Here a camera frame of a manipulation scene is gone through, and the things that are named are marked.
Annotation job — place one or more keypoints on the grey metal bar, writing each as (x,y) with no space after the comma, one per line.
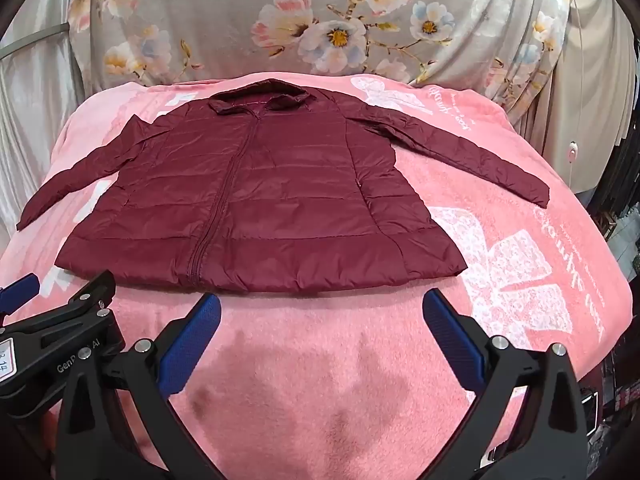
(30,44)

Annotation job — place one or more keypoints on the dark cluttered shelf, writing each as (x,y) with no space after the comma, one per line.
(617,260)

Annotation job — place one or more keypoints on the beige curtain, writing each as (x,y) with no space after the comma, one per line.
(595,85)

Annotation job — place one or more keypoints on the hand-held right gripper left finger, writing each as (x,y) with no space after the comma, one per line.
(192,345)

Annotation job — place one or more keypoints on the maroon puffer jacket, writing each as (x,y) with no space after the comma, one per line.
(300,200)

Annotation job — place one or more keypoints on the grey floral blanket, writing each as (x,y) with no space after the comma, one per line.
(225,20)

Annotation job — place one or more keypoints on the pink printed blanket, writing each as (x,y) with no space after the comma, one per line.
(320,360)

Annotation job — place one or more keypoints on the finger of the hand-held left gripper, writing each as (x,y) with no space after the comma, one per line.
(20,292)
(85,305)

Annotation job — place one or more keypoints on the white satin curtain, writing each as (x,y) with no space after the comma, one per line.
(40,120)

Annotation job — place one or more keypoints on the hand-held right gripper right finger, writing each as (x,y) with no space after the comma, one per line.
(452,340)

